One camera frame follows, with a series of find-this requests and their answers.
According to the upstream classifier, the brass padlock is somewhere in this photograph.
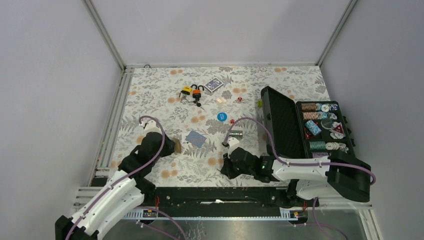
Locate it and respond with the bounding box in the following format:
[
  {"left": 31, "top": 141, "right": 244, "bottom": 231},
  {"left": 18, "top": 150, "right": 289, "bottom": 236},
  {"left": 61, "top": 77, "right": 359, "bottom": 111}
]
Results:
[{"left": 173, "top": 138, "right": 182, "bottom": 154}]

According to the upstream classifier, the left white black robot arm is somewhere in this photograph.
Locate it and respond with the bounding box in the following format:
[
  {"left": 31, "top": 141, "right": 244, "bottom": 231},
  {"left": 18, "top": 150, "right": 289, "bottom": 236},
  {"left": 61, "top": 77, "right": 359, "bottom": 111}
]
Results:
[{"left": 54, "top": 116, "right": 177, "bottom": 240}]

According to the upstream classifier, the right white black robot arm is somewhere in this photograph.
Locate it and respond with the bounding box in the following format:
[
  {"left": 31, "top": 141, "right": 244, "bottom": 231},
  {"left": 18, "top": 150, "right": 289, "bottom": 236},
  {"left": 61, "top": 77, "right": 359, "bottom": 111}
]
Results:
[{"left": 220, "top": 147, "right": 376, "bottom": 206}]

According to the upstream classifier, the orange padlock with key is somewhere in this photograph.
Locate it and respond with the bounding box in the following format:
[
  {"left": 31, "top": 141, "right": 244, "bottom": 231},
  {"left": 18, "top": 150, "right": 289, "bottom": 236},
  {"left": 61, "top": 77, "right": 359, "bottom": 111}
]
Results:
[{"left": 191, "top": 84, "right": 205, "bottom": 107}]

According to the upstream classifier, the patterned poker chip roll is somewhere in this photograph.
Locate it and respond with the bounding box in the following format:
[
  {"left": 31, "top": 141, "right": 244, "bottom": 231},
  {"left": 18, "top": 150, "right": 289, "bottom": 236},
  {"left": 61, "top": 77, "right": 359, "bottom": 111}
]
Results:
[{"left": 229, "top": 130, "right": 243, "bottom": 140}]

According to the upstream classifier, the blue playing card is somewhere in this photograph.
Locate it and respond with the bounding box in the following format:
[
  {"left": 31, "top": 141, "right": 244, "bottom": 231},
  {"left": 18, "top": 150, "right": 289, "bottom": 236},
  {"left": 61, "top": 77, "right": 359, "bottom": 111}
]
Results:
[{"left": 184, "top": 130, "right": 207, "bottom": 148}]

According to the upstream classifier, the blue round poker chip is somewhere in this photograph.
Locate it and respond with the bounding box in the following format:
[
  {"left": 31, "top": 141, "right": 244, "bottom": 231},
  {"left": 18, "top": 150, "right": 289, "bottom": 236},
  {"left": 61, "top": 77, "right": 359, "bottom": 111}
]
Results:
[{"left": 217, "top": 112, "right": 228, "bottom": 122}]

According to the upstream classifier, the floral tablecloth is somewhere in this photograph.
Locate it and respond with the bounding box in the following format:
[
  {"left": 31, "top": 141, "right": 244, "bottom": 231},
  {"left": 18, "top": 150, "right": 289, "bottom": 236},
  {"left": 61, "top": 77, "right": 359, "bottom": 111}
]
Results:
[{"left": 110, "top": 66, "right": 330, "bottom": 187}]

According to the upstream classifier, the yellow padlock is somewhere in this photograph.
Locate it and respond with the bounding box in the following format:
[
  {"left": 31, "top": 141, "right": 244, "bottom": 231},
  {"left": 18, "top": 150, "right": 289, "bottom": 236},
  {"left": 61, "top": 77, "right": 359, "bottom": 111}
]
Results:
[{"left": 178, "top": 86, "right": 192, "bottom": 98}]

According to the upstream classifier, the translucent small cube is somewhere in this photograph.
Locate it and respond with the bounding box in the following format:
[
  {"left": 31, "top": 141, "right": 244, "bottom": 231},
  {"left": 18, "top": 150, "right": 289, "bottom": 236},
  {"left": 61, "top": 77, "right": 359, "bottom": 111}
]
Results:
[{"left": 216, "top": 98, "right": 227, "bottom": 105}]

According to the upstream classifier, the black poker chip case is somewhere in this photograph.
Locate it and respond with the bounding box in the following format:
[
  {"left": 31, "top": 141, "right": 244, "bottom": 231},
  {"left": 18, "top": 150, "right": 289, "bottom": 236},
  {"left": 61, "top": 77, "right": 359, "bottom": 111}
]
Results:
[{"left": 260, "top": 86, "right": 355, "bottom": 159}]

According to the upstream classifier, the blue playing card deck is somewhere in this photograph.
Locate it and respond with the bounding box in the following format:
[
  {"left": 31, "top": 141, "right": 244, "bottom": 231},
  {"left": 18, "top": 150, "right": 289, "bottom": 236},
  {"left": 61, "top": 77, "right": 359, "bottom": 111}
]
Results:
[{"left": 204, "top": 77, "right": 224, "bottom": 93}]

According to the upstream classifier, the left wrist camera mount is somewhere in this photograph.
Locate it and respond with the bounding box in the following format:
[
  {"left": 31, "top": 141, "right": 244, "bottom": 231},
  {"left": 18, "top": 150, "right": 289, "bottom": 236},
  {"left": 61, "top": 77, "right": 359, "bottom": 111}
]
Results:
[{"left": 139, "top": 120, "right": 162, "bottom": 135}]

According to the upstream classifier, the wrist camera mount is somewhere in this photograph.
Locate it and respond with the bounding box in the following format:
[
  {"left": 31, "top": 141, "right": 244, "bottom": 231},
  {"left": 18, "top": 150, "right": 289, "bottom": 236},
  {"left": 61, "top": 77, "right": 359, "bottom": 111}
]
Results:
[
  {"left": 226, "top": 137, "right": 240, "bottom": 156},
  {"left": 139, "top": 120, "right": 162, "bottom": 135}
]

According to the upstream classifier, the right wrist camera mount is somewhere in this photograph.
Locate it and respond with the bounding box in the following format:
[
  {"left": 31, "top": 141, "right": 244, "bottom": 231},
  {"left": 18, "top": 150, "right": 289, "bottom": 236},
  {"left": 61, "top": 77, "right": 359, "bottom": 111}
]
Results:
[{"left": 226, "top": 137, "right": 240, "bottom": 156}]

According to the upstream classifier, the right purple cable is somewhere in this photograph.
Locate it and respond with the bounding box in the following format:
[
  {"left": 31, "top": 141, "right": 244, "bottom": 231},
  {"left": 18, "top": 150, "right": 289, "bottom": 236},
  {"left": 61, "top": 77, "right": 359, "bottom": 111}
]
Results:
[{"left": 222, "top": 117, "right": 377, "bottom": 186}]

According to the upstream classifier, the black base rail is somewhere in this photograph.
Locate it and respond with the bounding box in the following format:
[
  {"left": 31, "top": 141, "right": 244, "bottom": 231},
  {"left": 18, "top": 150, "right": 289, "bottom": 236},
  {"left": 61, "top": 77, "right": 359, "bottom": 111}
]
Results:
[{"left": 138, "top": 186, "right": 320, "bottom": 218}]

